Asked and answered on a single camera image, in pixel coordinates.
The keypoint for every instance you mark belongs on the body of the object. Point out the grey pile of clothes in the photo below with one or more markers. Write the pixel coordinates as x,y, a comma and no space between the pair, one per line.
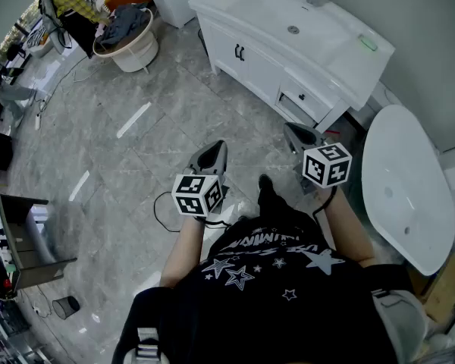
123,25

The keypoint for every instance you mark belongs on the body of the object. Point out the person's black trouser leg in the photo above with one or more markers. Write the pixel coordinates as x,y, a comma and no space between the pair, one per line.
269,199

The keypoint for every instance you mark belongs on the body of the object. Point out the white vanity cabinet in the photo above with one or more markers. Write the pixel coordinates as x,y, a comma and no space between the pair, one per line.
258,70

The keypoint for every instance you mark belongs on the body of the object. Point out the person's left forearm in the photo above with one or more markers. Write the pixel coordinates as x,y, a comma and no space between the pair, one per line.
182,248

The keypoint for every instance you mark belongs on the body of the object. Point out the white power strip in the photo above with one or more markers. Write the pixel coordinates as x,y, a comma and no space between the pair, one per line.
37,122

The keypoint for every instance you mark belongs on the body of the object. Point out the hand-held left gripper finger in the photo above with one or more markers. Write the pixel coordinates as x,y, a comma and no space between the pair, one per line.
223,159
204,157

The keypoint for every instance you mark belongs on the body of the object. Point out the dark wooden shelf unit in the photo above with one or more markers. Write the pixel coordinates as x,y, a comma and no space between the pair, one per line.
26,237

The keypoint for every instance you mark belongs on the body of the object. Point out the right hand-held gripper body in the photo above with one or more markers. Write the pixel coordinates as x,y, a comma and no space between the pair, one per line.
326,165

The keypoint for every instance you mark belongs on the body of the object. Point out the wooden bathtub pallet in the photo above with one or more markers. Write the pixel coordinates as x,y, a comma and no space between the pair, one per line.
443,294

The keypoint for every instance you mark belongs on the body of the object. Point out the white laundry basket with clothes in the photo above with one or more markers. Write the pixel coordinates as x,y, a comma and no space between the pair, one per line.
136,53

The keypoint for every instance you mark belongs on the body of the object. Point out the black mesh waste bin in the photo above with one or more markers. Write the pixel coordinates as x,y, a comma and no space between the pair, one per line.
65,307

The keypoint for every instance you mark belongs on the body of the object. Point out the green soap bar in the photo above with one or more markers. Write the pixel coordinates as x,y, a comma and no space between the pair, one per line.
368,43

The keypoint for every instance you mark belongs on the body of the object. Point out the person's right forearm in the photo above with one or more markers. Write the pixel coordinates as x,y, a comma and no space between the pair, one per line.
347,230

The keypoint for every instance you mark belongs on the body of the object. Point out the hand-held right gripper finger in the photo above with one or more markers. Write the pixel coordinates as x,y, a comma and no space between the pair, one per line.
292,137
314,137

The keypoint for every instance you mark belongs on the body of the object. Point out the white ceramic sink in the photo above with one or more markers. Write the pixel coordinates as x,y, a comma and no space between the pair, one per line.
337,63

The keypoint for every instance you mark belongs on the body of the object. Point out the black star print shirt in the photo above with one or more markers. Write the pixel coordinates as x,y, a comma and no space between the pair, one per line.
273,302

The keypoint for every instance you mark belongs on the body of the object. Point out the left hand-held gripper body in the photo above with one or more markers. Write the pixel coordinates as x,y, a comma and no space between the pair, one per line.
197,195

